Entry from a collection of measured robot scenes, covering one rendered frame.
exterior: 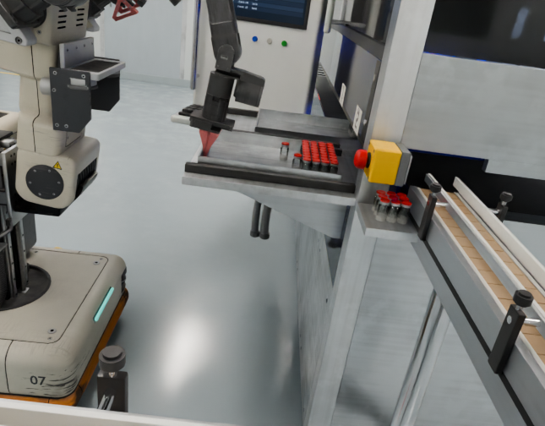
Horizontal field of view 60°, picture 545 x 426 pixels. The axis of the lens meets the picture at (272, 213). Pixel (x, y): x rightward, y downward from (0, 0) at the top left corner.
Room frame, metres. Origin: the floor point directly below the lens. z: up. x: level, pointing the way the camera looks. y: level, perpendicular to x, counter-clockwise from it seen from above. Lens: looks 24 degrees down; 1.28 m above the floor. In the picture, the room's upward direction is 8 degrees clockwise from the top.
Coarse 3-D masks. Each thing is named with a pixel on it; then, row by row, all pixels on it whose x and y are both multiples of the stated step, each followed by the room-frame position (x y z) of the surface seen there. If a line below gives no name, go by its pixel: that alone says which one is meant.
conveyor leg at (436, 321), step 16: (432, 304) 0.80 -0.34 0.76; (432, 320) 0.79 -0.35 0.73; (448, 320) 0.79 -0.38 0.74; (432, 336) 0.79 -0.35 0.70; (416, 352) 0.80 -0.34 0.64; (432, 352) 0.78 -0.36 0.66; (416, 368) 0.79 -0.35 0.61; (432, 368) 0.79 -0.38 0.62; (416, 384) 0.79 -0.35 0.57; (400, 400) 0.80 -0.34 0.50; (416, 400) 0.78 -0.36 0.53; (400, 416) 0.79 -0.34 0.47; (416, 416) 0.79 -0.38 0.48
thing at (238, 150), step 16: (224, 144) 1.28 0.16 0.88; (240, 144) 1.31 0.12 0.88; (256, 144) 1.31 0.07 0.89; (272, 144) 1.31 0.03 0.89; (208, 160) 1.05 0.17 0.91; (224, 160) 1.05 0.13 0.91; (240, 160) 1.16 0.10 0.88; (256, 160) 1.18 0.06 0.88; (272, 160) 1.20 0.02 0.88; (288, 160) 1.22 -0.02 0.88; (304, 176) 1.06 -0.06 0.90; (320, 176) 1.06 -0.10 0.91; (336, 176) 1.06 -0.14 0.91
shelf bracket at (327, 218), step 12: (240, 192) 1.09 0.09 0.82; (264, 204) 1.09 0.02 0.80; (276, 204) 1.09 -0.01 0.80; (288, 204) 1.09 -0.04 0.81; (300, 204) 1.10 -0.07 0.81; (312, 204) 1.10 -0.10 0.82; (324, 204) 1.10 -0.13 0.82; (336, 204) 1.10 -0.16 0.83; (300, 216) 1.10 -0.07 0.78; (312, 216) 1.10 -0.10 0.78; (324, 216) 1.10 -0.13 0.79; (336, 216) 1.10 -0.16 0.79; (324, 228) 1.10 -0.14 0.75; (336, 228) 1.10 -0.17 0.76
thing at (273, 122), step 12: (264, 120) 1.62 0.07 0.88; (276, 120) 1.65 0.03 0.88; (288, 120) 1.65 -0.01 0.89; (300, 120) 1.66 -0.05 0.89; (312, 120) 1.66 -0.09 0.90; (324, 120) 1.66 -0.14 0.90; (336, 120) 1.66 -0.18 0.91; (264, 132) 1.40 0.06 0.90; (276, 132) 1.40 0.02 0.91; (288, 132) 1.40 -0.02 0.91; (300, 132) 1.40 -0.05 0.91; (312, 132) 1.55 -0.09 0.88; (324, 132) 1.58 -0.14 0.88; (336, 132) 1.60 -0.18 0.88; (348, 144) 1.40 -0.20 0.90; (360, 144) 1.41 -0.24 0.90
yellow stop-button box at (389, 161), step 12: (372, 144) 0.95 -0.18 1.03; (384, 144) 0.95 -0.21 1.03; (396, 144) 0.97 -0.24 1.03; (372, 156) 0.92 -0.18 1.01; (384, 156) 0.91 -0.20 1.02; (396, 156) 0.91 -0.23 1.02; (408, 156) 0.91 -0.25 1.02; (372, 168) 0.91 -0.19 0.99; (384, 168) 0.91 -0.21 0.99; (396, 168) 0.91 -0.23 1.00; (372, 180) 0.91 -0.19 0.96; (384, 180) 0.91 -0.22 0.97; (396, 180) 0.91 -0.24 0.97
